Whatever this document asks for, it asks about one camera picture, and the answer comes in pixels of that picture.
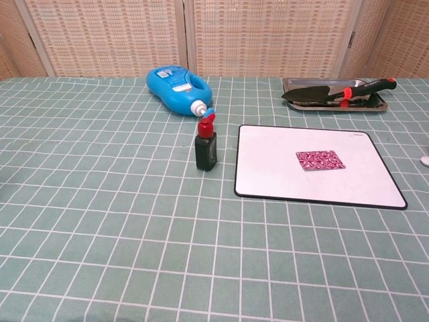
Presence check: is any pink patterned small packet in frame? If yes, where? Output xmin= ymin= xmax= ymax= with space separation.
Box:
xmin=295 ymin=150 xmax=346 ymax=172

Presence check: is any white mat with black edge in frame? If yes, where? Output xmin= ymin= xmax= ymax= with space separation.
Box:
xmin=233 ymin=124 xmax=409 ymax=211

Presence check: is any black ink bottle red cap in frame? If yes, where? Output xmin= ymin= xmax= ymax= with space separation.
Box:
xmin=194 ymin=119 xmax=217 ymax=172

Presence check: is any blue detergent bottle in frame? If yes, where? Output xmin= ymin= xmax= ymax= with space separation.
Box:
xmin=145 ymin=65 xmax=213 ymax=117

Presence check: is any green checked tablecloth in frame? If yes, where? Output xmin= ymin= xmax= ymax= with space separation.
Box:
xmin=0 ymin=76 xmax=429 ymax=322

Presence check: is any black garden trowel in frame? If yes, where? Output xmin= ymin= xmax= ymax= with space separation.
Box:
xmin=280 ymin=77 xmax=397 ymax=103

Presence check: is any bamboo folding screen panel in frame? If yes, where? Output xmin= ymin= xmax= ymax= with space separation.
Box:
xmin=16 ymin=0 xmax=188 ymax=78
xmin=0 ymin=0 xmax=48 ymax=81
xmin=341 ymin=0 xmax=429 ymax=80
xmin=184 ymin=0 xmax=356 ymax=78

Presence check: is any steel rectangular tray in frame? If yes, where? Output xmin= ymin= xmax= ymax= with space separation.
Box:
xmin=281 ymin=76 xmax=389 ymax=113

